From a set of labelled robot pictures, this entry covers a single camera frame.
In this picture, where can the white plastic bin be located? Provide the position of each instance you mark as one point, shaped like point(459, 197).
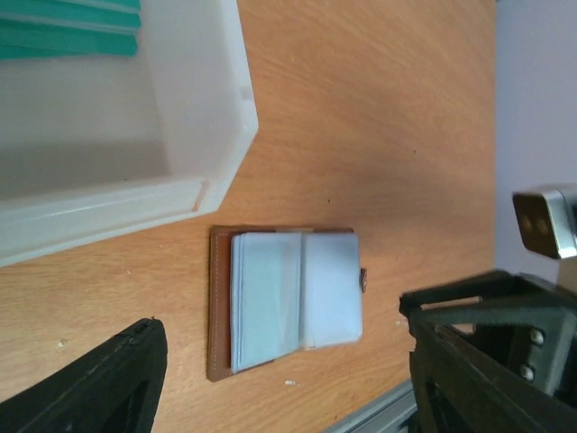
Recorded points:
point(97, 147)

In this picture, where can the teal card stack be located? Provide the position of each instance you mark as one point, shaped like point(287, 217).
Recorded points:
point(49, 29)

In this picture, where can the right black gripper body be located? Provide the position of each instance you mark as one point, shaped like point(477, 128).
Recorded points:
point(544, 358)

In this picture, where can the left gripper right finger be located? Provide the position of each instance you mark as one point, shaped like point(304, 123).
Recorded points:
point(460, 389)

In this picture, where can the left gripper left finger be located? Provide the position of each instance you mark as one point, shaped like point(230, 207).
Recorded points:
point(115, 387)

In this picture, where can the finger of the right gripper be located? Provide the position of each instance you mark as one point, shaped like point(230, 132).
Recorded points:
point(495, 298)

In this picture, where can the aluminium front rail frame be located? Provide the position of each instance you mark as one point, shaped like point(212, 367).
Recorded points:
point(393, 411)

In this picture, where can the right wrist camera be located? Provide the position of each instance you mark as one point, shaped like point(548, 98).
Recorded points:
point(546, 219)

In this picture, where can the brown leather card holder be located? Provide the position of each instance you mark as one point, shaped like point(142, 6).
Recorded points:
point(275, 291)

